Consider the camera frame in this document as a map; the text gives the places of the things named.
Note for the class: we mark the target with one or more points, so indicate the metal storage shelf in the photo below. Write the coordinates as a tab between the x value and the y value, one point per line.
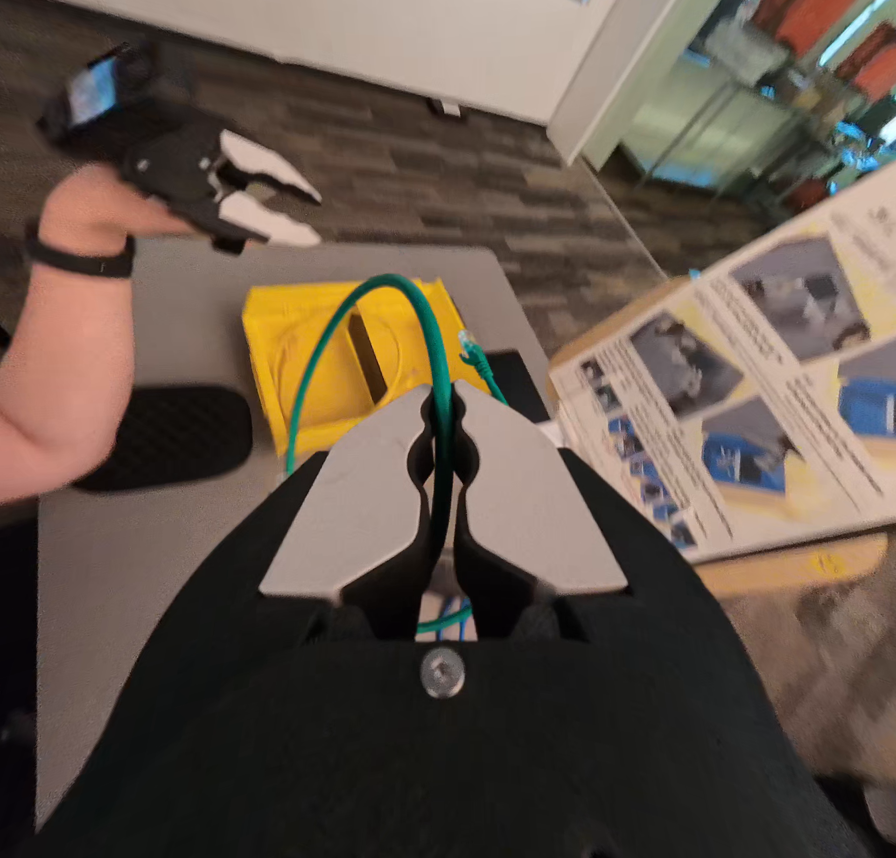
735	102

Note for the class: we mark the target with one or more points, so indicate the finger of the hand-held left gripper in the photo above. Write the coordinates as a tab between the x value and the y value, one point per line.
269	165
269	225

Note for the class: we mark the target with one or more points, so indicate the yellow plastic box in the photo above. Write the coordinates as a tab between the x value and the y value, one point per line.
308	354

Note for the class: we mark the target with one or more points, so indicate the person's left forearm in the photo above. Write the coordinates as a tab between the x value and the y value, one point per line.
63	368

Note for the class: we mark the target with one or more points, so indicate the tan display board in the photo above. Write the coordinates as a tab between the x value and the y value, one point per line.
791	564

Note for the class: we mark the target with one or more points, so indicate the orange storage bin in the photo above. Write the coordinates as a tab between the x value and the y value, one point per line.
812	4
875	67

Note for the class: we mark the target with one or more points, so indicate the person's left hand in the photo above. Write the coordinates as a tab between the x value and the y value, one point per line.
87	207

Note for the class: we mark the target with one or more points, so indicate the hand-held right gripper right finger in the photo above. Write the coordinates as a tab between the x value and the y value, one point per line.
532	515

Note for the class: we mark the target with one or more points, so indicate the black mesh pad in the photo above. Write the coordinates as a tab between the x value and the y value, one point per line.
175	438

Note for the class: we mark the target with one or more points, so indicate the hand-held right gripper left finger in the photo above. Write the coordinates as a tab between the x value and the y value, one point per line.
350	508

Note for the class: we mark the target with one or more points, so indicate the black network switch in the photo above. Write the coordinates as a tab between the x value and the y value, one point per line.
518	382

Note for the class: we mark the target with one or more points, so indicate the black wristband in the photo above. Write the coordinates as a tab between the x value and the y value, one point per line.
77	263

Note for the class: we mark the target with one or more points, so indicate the printed instruction poster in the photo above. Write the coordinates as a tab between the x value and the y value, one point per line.
756	396

